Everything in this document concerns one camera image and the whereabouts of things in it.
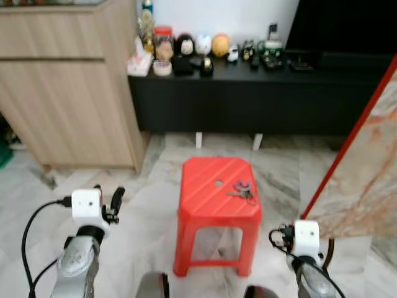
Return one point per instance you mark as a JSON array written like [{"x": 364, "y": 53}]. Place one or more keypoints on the white cat figure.
[{"x": 203, "y": 45}]

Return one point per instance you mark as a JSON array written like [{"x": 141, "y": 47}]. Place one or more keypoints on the green black device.
[{"x": 272, "y": 56}]

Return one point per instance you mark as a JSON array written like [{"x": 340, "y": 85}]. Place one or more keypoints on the black tape dispenser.
[{"x": 206, "y": 67}]

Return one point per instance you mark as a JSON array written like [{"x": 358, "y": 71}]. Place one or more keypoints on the black TV console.
[{"x": 248, "y": 99}]

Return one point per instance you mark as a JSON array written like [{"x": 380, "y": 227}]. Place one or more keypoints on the white black phone stand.
[{"x": 273, "y": 32}]

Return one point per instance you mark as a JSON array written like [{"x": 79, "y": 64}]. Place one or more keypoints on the flat black device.
[{"x": 301, "y": 64}]

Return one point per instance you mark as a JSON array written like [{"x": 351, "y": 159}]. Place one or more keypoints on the light wooden cabinet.
[{"x": 62, "y": 93}]

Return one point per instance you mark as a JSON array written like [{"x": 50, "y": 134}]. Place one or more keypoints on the green object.
[{"x": 4, "y": 154}]

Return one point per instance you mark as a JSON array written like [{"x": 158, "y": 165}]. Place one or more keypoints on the robot leg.
[
  {"x": 258, "y": 293},
  {"x": 152, "y": 287}
]

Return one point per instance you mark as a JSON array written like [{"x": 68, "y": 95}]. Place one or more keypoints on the blue bottle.
[{"x": 147, "y": 6}]

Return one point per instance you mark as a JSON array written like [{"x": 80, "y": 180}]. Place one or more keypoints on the marble board with red edge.
[{"x": 369, "y": 174}]

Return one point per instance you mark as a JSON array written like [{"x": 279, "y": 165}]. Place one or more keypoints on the small white figure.
[{"x": 233, "y": 54}]

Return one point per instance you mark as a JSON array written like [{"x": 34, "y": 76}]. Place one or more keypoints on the orange round figure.
[{"x": 221, "y": 45}]

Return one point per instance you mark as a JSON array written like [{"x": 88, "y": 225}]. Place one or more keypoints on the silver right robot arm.
[{"x": 313, "y": 282}]

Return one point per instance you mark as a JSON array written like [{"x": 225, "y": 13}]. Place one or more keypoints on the small black figure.
[{"x": 248, "y": 51}]

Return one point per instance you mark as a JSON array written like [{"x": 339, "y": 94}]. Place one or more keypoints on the red plastic stool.
[{"x": 211, "y": 198}]

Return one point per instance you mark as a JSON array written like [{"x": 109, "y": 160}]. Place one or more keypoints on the golden ornament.
[{"x": 146, "y": 31}]

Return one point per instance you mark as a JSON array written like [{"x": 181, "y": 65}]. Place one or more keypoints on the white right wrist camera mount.
[{"x": 307, "y": 239}]

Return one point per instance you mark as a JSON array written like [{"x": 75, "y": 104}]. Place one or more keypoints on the robot left leg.
[{"x": 152, "y": 287}]

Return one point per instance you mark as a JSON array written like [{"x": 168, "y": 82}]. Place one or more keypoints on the black television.
[{"x": 341, "y": 28}]

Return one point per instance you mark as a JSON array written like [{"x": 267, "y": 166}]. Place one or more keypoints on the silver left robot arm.
[{"x": 75, "y": 264}]

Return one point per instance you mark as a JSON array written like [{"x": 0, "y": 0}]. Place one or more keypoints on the black penguin figure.
[{"x": 185, "y": 46}]

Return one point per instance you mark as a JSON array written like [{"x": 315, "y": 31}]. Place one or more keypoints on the black box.
[{"x": 182, "y": 66}]

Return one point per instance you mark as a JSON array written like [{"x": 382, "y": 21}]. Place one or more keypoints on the robot right leg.
[{"x": 258, "y": 293}]

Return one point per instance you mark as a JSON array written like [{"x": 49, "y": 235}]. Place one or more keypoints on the black curved strip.
[{"x": 330, "y": 251}]

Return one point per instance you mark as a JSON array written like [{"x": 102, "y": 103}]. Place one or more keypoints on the glass jar with red lid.
[{"x": 164, "y": 43}]

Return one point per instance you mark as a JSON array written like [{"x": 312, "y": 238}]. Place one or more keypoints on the white pink tissue pack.
[{"x": 140, "y": 62}]

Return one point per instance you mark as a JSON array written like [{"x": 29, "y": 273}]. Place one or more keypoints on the white console leg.
[
  {"x": 199, "y": 141},
  {"x": 257, "y": 141}
]

